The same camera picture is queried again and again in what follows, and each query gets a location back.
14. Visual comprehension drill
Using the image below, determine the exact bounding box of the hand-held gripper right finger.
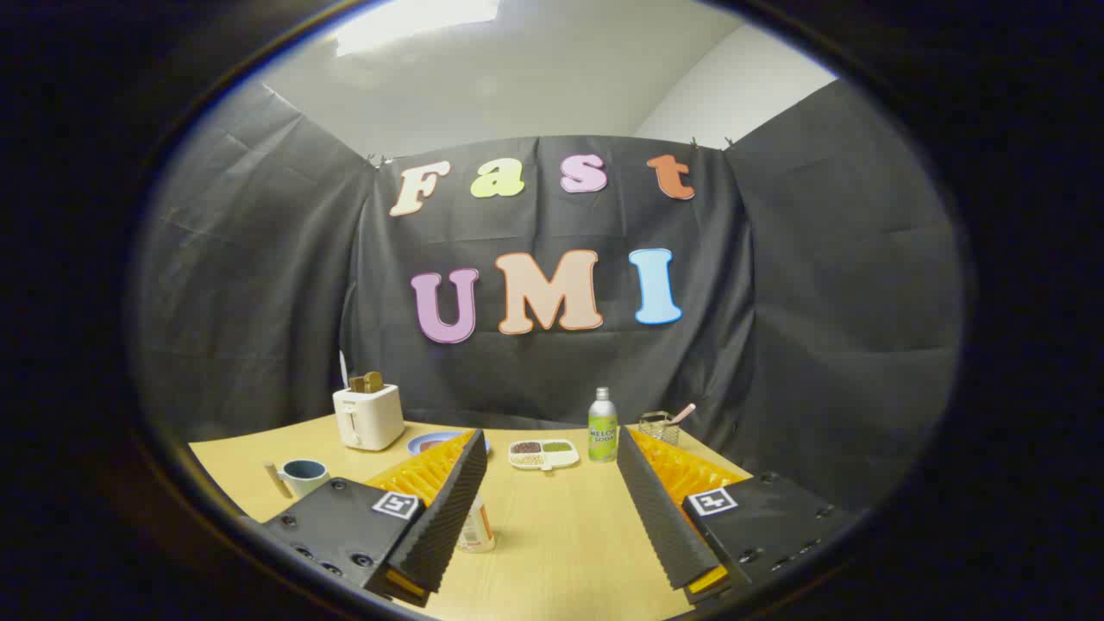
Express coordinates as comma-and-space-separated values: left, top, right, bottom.
615, 425, 868, 606

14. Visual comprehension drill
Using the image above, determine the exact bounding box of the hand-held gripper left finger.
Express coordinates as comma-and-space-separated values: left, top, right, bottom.
259, 429, 490, 609

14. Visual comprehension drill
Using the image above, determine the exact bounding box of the clear glass juice bottle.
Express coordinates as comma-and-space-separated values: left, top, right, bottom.
457, 496, 497, 554

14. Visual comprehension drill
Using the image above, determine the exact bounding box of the pale green cup wooden handle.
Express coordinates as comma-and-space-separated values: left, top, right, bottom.
264, 458, 331, 499

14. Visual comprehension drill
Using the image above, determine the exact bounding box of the green soda bottle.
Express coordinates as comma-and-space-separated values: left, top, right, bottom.
588, 386, 618, 464

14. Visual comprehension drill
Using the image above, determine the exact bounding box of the blue plate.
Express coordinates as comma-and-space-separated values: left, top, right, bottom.
407, 431, 490, 458

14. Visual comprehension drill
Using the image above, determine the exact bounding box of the wooden table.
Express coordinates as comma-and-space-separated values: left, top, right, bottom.
188, 414, 760, 621

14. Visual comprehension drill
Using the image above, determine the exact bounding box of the white divided dish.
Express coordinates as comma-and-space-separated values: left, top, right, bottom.
508, 438, 580, 472

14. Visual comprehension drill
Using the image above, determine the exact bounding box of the white toaster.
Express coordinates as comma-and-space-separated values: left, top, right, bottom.
333, 384, 406, 452

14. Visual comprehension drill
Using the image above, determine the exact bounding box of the black backdrop cloth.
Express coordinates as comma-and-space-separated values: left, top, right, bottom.
134, 78, 967, 510

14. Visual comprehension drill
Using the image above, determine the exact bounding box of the metal wire holder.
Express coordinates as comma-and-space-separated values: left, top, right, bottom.
638, 411, 681, 447

